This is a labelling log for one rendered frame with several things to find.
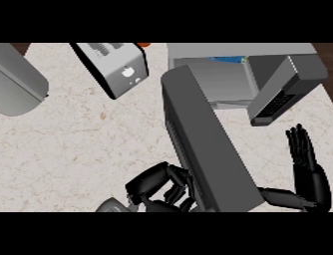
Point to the dark grey microwave door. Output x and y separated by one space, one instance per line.
208 149

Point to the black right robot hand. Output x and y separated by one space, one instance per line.
312 179

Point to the blue milk carton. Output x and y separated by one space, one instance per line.
226 59

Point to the grey rounded appliance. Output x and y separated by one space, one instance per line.
7 83

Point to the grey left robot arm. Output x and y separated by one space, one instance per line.
111 205

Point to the grey microwave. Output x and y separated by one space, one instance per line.
223 83

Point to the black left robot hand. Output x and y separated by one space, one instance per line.
149 182

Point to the silver and black toaster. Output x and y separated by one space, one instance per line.
120 69

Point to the orange object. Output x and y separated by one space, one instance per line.
143 44

